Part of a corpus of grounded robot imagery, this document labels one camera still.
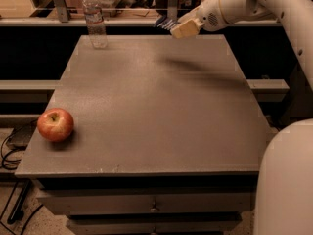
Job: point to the red apple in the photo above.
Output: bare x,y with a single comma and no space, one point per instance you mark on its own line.
55,125

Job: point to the dark blue rxbar wrapper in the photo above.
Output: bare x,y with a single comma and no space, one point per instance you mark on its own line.
164,22

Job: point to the grey drawer cabinet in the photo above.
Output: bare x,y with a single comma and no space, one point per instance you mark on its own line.
156,120

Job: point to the clear plastic water bottle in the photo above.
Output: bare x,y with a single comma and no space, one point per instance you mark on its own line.
95,23

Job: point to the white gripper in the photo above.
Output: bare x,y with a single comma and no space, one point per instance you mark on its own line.
209,16

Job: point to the upper drawer knob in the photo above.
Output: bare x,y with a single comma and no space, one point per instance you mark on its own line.
154,208

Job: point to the metal shelf rail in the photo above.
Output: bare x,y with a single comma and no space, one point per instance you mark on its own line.
164,14

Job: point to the black power adapter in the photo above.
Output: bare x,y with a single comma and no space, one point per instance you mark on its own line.
20,137

